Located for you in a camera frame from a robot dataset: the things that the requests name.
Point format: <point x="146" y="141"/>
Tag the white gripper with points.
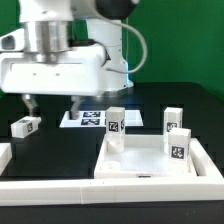
<point x="77" y="72"/>

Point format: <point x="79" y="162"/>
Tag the white square table top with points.
<point x="143" y="157"/>

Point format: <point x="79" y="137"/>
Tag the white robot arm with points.
<point x="52" y="27"/>

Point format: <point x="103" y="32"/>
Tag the white marker plate with tags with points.
<point x="98" y="119"/>

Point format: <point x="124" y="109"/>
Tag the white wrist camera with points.
<point x="13" y="41"/>

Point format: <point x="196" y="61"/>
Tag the white U-shaped fence wall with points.
<point x="207" y="185"/>

